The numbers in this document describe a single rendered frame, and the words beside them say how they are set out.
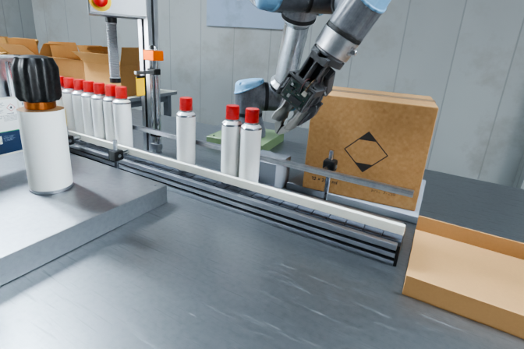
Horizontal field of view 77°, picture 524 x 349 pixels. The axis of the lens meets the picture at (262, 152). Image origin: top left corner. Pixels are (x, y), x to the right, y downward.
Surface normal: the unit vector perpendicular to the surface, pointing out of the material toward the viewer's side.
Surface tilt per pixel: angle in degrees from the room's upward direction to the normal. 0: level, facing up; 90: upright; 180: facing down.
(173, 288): 0
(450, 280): 0
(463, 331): 0
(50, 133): 90
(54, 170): 90
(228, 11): 90
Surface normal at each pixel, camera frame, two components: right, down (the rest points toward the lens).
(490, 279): 0.07, -0.95
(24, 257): 0.87, 0.20
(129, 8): 0.44, 0.30
